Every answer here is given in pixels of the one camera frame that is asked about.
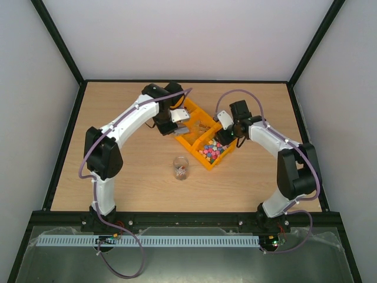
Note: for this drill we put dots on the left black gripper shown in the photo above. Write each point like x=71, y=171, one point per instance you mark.
x=165, y=130

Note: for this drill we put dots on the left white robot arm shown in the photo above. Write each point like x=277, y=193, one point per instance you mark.
x=102, y=148

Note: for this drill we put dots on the grey slotted cable duct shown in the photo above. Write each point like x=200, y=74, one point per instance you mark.
x=149, y=241

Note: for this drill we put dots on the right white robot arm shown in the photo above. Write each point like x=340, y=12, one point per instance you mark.
x=298, y=174

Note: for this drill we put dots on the clear glass jar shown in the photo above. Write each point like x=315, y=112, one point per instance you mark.
x=181, y=167

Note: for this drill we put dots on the metal scoop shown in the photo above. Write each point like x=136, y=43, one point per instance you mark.
x=181, y=129

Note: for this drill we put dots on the black mounting rail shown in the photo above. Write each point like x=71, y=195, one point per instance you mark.
x=135, y=221

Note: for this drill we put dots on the yellow bin with lollipops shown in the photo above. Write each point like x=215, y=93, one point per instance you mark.
x=188, y=109

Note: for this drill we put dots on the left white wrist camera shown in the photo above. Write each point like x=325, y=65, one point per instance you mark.
x=179, y=115

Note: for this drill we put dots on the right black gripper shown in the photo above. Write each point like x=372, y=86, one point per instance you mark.
x=222, y=137

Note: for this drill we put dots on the yellow bin with star candies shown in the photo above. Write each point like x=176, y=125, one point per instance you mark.
x=210, y=152

